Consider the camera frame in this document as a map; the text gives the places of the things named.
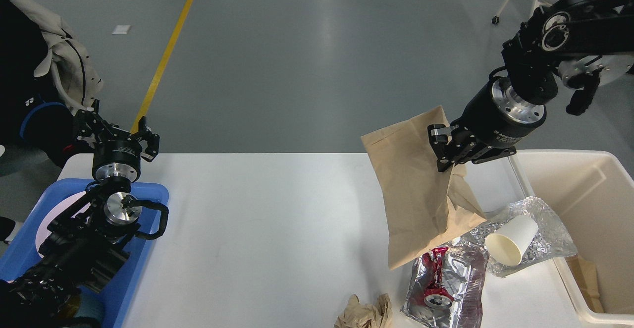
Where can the person in black clothes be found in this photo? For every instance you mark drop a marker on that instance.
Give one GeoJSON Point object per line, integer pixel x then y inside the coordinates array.
{"type": "Point", "coordinates": [31, 110]}

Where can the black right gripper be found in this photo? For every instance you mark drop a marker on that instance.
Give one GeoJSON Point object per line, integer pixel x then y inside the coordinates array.
{"type": "Point", "coordinates": [497, 116]}

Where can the crumpled brown paper ball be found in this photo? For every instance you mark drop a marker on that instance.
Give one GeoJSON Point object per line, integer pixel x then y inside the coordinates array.
{"type": "Point", "coordinates": [357, 315]}

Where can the beige plastic bin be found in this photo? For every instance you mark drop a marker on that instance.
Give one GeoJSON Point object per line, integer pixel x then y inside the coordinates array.
{"type": "Point", "coordinates": [592, 194]}

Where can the crushed red soda can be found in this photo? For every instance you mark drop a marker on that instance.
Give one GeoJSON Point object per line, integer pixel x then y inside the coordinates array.
{"type": "Point", "coordinates": [435, 295]}

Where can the white paper cup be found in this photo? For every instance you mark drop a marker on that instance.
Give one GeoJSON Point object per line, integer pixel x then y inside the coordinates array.
{"type": "Point", "coordinates": [508, 244]}

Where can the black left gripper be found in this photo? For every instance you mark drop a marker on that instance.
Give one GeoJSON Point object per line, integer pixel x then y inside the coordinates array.
{"type": "Point", "coordinates": [114, 157]}

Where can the crumpled aluminium foil right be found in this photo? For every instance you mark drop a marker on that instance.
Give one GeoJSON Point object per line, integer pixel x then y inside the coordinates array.
{"type": "Point", "coordinates": [552, 239]}

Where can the aluminium foil under can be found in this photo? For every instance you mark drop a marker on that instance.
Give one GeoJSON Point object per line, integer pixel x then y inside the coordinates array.
{"type": "Point", "coordinates": [463, 275]}

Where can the brown paper bag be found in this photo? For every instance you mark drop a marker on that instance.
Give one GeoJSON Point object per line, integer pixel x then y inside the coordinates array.
{"type": "Point", "coordinates": [585, 275]}
{"type": "Point", "coordinates": [424, 208]}

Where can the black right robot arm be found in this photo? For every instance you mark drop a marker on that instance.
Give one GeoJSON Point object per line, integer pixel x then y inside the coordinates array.
{"type": "Point", "coordinates": [586, 43]}

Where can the pink plate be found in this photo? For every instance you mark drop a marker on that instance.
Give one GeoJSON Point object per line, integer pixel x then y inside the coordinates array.
{"type": "Point", "coordinates": [52, 207]}

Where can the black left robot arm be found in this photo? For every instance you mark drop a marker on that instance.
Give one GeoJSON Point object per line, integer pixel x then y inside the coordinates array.
{"type": "Point", "coordinates": [87, 240]}

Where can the white floor label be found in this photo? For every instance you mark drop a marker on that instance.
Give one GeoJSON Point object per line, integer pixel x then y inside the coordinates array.
{"type": "Point", "coordinates": [121, 29]}

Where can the dark teal mug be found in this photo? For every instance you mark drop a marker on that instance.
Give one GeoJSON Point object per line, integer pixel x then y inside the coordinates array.
{"type": "Point", "coordinates": [85, 304]}

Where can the blue plastic tray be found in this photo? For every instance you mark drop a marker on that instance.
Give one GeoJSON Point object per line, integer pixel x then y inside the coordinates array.
{"type": "Point", "coordinates": [22, 253]}

